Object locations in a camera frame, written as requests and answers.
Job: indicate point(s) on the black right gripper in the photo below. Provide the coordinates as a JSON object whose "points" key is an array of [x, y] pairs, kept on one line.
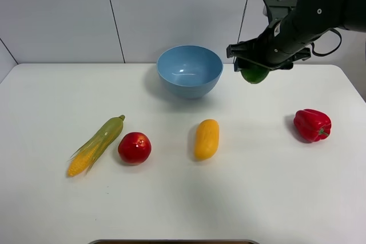
{"points": [[277, 48]]}

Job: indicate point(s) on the green lime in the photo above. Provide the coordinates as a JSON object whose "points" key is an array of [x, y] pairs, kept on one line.
{"points": [[254, 75]]}

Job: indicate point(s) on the yellow mango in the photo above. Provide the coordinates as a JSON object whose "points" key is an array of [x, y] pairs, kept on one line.
{"points": [[207, 139]]}

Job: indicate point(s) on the red apple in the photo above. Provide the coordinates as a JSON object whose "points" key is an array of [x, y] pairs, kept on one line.
{"points": [[134, 148]]}

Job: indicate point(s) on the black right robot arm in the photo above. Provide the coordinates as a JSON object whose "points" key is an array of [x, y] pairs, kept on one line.
{"points": [[313, 18]]}

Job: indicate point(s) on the blue plastic bowl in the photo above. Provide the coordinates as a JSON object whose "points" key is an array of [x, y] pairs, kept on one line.
{"points": [[189, 71]]}

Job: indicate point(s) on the red bell pepper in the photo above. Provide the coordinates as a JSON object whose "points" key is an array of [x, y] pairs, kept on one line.
{"points": [[312, 125]]}

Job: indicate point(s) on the corn cob with husk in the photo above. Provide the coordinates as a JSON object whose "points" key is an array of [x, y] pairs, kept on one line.
{"points": [[87, 155]]}

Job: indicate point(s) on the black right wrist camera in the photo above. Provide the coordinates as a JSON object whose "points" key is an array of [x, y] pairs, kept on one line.
{"points": [[278, 9]]}

